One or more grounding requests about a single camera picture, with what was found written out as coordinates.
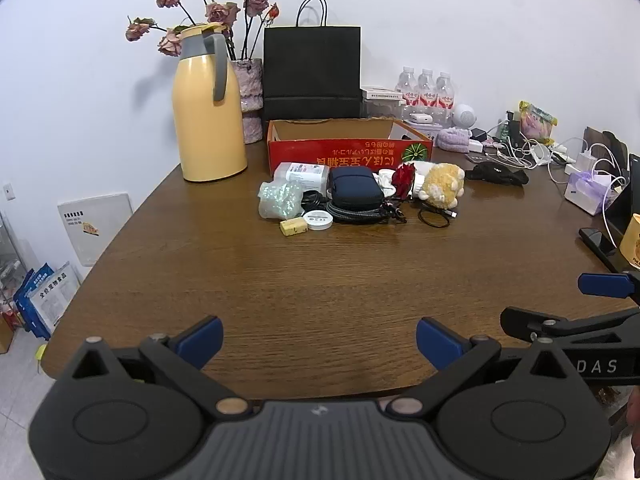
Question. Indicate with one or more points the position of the yellow paper cup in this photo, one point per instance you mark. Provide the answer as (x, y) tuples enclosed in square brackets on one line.
[(632, 242)]

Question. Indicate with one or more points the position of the yellow toy ball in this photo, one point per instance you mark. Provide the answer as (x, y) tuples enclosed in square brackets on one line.
[(41, 351)]

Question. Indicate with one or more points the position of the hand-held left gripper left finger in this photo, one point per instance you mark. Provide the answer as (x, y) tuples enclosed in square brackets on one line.
[(202, 340)]

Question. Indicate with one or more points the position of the translucent cotton swab box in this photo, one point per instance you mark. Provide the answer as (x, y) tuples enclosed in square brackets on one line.
[(305, 172)]

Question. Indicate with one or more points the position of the iridescent glitter bag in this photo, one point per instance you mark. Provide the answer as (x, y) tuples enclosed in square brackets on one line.
[(280, 200)]

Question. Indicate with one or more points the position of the white round tin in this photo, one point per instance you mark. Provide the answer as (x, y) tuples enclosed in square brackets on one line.
[(318, 220)]

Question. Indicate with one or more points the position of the purple tissue box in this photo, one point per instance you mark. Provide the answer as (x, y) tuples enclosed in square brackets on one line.
[(585, 195)]

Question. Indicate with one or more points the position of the brown cardboard carton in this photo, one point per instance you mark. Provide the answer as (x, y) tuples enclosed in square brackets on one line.
[(5, 335)]

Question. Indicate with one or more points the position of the metal shelf rack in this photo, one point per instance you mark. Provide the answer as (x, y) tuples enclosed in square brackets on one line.
[(10, 260)]

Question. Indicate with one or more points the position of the dried pink roses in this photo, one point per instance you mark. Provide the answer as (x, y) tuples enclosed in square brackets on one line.
[(220, 11)]

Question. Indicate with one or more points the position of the white pet food bag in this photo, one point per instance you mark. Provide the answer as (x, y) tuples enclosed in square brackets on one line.
[(55, 305)]

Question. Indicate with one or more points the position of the black phone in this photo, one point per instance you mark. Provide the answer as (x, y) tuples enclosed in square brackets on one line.
[(597, 240)]

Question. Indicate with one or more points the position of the yellow thermos jug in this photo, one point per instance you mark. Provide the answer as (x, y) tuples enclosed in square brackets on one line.
[(207, 120)]

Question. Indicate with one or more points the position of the colourful snack bag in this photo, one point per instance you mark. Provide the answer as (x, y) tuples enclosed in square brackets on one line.
[(537, 122)]

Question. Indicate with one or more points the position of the white round speaker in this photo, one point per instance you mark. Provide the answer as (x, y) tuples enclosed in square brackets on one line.
[(465, 116)]

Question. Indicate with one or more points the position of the yellow white plush toy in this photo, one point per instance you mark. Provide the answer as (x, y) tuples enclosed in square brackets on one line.
[(440, 182)]

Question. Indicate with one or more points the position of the pink textured vase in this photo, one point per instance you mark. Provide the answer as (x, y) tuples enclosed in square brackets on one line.
[(250, 90)]

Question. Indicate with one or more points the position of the red fabric rose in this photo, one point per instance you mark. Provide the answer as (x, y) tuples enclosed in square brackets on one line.
[(402, 175)]

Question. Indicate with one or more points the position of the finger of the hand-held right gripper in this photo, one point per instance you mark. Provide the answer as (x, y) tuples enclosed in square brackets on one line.
[(605, 285), (520, 321)]

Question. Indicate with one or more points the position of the black paper bag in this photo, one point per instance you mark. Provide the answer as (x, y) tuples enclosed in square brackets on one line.
[(310, 70)]

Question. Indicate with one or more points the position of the clear plastic container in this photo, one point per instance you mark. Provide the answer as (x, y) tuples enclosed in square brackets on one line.
[(382, 109)]

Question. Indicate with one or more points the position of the white cloth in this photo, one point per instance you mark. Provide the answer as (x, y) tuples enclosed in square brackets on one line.
[(416, 191)]

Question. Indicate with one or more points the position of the purple towel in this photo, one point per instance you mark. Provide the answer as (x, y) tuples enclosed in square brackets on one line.
[(454, 140)]

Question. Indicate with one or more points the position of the small yellow block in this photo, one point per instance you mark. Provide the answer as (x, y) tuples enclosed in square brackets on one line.
[(292, 226)]

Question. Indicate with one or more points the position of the black eye mask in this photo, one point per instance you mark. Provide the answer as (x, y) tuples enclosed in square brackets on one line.
[(495, 172)]

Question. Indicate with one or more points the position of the blue pet food bag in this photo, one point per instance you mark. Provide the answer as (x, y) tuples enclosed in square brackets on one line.
[(30, 285)]

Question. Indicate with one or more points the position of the white wall socket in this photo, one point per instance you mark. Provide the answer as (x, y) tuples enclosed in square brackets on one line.
[(7, 190)]

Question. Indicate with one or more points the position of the navy zip pouch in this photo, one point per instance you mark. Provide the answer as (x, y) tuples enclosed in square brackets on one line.
[(355, 185)]

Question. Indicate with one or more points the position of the white flat box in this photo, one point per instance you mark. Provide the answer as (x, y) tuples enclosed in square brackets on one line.
[(382, 93)]

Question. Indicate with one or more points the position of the white charger block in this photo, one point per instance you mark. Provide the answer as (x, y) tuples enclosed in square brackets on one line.
[(586, 162)]

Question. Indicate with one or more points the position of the red cardboard box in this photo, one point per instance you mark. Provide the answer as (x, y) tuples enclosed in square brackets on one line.
[(340, 152)]

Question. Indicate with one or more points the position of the white earbuds case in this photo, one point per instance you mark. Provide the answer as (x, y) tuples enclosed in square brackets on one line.
[(421, 118)]

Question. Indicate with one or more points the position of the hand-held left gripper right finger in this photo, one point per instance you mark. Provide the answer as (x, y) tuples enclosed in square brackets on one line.
[(440, 342)]

